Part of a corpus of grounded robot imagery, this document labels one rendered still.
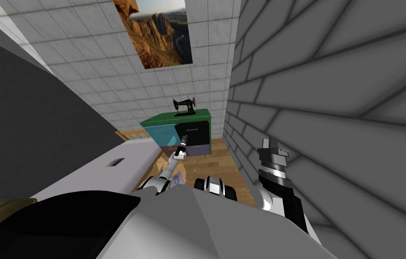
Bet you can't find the purple drawer front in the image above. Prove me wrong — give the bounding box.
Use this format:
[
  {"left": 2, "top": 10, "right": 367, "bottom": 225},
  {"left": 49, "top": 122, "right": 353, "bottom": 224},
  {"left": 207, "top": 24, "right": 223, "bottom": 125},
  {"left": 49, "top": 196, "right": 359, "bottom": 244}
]
[{"left": 185, "top": 143, "right": 211, "bottom": 157}]

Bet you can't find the wooden chair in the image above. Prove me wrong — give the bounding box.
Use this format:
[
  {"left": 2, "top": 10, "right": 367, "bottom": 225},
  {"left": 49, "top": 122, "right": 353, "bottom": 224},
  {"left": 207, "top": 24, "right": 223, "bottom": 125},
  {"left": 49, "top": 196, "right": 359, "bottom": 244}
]
[{"left": 115, "top": 129, "right": 152, "bottom": 141}]

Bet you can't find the white table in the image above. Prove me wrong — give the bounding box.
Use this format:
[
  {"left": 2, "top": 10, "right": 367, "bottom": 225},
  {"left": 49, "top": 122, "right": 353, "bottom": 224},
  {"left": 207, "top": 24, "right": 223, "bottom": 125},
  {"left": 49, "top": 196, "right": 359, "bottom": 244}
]
[{"left": 26, "top": 138, "right": 165, "bottom": 202}]

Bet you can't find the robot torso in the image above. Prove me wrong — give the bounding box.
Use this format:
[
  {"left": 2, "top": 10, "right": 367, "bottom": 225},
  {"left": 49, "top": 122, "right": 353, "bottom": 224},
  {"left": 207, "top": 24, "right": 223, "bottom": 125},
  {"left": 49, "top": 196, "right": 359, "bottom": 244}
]
[{"left": 95, "top": 175, "right": 336, "bottom": 259}]

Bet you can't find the blue drawer front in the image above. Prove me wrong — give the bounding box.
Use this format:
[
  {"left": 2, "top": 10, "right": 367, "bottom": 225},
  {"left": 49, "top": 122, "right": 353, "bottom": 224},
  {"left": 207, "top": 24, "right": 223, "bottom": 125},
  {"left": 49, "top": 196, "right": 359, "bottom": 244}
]
[{"left": 144, "top": 124, "right": 181, "bottom": 147}]

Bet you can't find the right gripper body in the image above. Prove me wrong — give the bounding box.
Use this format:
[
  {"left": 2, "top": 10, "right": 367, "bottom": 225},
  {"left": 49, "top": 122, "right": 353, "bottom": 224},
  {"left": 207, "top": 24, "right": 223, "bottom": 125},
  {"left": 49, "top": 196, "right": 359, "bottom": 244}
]
[{"left": 257, "top": 146, "right": 290, "bottom": 168}]

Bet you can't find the black sewing machine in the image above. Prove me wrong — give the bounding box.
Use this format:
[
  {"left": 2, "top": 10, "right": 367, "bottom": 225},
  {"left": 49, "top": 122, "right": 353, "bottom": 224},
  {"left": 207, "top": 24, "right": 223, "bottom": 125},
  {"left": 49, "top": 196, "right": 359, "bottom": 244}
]
[{"left": 172, "top": 97, "right": 197, "bottom": 118}]

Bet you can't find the canyon landscape wall picture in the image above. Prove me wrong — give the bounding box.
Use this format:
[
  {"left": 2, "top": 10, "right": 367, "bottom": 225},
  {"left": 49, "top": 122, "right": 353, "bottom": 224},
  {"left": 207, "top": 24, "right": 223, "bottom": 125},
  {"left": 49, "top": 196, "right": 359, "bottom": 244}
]
[{"left": 112, "top": 0, "right": 194, "bottom": 70}]

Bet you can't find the black drawer front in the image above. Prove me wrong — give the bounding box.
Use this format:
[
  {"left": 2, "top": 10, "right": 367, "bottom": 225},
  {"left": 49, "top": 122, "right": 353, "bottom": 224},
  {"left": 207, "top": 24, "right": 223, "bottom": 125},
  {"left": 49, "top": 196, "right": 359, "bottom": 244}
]
[{"left": 174, "top": 121, "right": 211, "bottom": 147}]

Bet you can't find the green cabinet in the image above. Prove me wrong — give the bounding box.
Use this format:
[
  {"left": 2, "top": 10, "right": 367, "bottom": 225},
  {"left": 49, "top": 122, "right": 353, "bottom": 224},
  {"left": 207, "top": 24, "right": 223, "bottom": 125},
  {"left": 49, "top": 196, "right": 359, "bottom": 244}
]
[{"left": 140, "top": 108, "right": 213, "bottom": 157}]

